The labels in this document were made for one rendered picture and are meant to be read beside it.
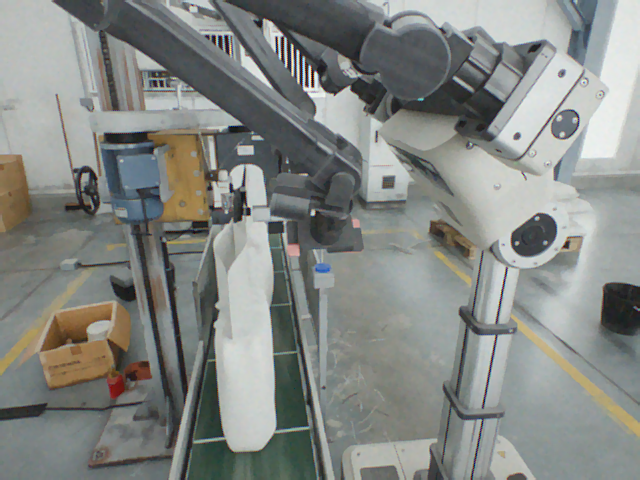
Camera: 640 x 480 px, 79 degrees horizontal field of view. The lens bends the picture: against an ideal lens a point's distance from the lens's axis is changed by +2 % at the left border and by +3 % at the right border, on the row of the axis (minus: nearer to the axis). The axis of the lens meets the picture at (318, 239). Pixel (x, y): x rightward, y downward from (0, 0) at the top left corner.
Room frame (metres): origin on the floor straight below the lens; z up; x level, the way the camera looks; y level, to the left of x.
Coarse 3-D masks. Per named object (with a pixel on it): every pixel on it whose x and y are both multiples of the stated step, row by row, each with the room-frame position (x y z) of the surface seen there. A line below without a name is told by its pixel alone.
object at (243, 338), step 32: (224, 256) 1.19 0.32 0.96; (224, 288) 0.94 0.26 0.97; (256, 288) 1.20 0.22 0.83; (224, 320) 0.97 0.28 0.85; (256, 320) 1.00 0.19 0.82; (224, 352) 0.90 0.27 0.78; (256, 352) 0.91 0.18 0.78; (224, 384) 0.90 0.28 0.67; (256, 384) 0.90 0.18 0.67; (224, 416) 0.91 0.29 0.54; (256, 416) 0.90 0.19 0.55; (256, 448) 0.91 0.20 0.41
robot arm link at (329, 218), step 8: (312, 200) 0.57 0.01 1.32; (320, 200) 0.57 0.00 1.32; (352, 200) 0.58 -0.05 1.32; (312, 208) 0.56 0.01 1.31; (320, 208) 0.56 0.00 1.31; (328, 208) 0.56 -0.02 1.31; (336, 208) 0.57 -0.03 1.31; (344, 208) 0.57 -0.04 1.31; (352, 208) 0.57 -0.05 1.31; (320, 216) 0.57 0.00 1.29; (328, 216) 0.56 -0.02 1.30; (336, 216) 0.56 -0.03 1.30; (344, 216) 0.56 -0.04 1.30; (320, 224) 0.58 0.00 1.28; (328, 224) 0.57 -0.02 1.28; (336, 224) 0.57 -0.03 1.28; (344, 224) 0.58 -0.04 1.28
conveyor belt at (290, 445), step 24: (216, 312) 1.76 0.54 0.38; (288, 312) 1.76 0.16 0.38; (288, 336) 1.55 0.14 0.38; (288, 360) 1.37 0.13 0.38; (216, 384) 1.23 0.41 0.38; (288, 384) 1.23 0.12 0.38; (216, 408) 1.10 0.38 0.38; (288, 408) 1.10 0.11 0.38; (216, 432) 1.00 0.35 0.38; (288, 432) 1.00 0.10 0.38; (192, 456) 0.91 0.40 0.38; (216, 456) 0.90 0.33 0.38; (240, 456) 0.90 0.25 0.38; (264, 456) 0.90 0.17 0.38; (288, 456) 0.90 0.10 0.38; (312, 456) 0.90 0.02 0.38
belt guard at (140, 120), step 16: (96, 112) 1.17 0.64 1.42; (112, 112) 1.17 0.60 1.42; (128, 112) 1.17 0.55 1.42; (144, 112) 1.17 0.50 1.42; (160, 112) 1.20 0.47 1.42; (176, 112) 1.24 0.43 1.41; (192, 112) 1.28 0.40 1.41; (208, 112) 1.32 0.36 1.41; (224, 112) 1.36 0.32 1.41; (96, 128) 1.13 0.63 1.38; (112, 128) 1.12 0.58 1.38; (128, 128) 1.13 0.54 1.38; (144, 128) 1.16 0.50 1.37; (160, 128) 1.19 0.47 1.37; (176, 128) 1.23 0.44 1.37
